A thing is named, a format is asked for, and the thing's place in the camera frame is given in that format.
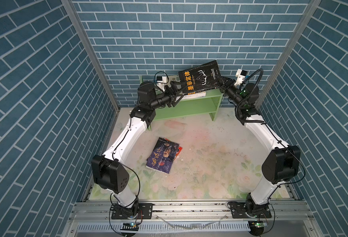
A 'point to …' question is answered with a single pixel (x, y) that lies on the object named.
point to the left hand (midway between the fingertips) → (190, 91)
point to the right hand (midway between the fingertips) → (217, 77)
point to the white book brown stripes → (198, 95)
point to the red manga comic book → (179, 150)
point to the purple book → (162, 155)
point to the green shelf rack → (207, 105)
